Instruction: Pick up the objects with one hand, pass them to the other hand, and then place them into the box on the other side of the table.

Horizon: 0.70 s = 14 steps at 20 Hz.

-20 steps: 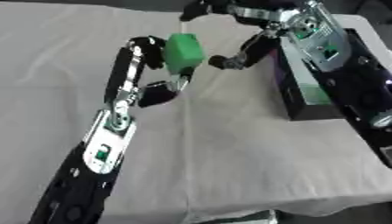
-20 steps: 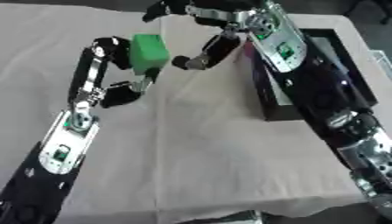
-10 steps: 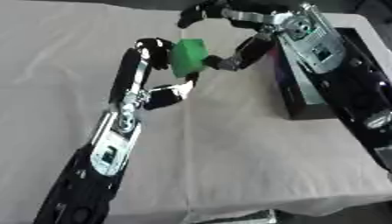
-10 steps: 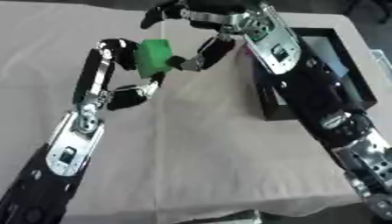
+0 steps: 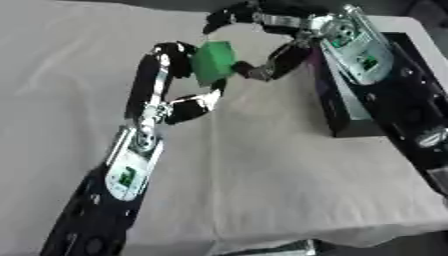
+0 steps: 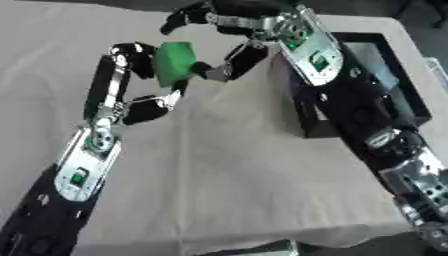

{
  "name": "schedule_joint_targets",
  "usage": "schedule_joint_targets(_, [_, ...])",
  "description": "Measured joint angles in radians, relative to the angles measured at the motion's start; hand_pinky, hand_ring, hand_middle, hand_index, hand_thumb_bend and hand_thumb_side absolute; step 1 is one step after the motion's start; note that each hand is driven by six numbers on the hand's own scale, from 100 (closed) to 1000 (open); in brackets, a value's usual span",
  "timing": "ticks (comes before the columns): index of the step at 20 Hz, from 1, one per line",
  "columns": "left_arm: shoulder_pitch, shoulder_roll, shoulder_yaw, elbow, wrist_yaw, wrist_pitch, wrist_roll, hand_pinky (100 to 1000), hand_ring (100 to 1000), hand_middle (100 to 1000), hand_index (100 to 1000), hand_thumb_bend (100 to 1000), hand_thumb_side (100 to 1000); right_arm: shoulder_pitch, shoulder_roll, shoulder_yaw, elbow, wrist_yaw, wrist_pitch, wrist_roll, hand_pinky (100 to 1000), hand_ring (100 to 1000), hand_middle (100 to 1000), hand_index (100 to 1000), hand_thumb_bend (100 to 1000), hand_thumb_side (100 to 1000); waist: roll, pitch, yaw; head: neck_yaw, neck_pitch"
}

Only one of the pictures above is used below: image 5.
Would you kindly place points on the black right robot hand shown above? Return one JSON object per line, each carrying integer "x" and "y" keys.
{"x": 283, "y": 20}

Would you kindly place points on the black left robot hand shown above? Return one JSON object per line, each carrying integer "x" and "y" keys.
{"x": 144, "y": 83}

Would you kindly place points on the green block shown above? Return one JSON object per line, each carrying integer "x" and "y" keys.
{"x": 213, "y": 61}

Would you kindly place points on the black box white inside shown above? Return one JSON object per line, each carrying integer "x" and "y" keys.
{"x": 347, "y": 100}

